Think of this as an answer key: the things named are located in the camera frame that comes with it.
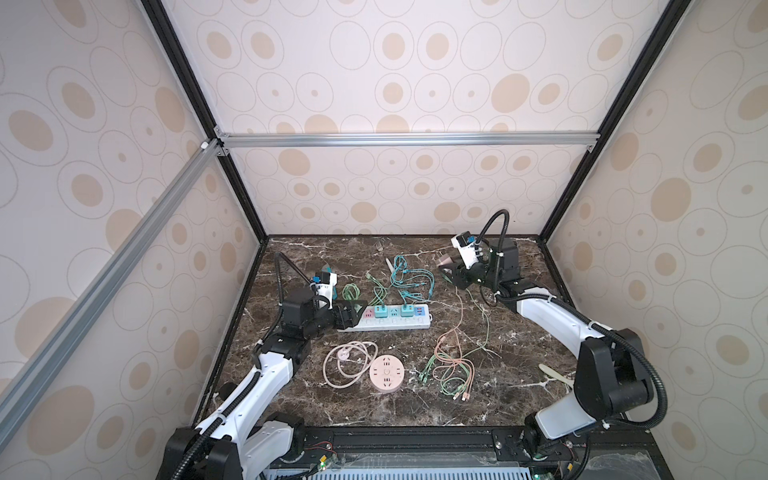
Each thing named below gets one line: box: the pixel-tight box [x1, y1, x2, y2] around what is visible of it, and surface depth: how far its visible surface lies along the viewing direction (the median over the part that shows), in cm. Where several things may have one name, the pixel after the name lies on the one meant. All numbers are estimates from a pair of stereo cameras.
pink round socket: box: [369, 354, 405, 393], surface depth 85 cm
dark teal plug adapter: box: [400, 304, 415, 317], surface depth 93 cm
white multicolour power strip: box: [338, 304, 433, 332], surface depth 96 cm
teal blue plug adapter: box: [374, 305, 389, 319], surface depth 94 cm
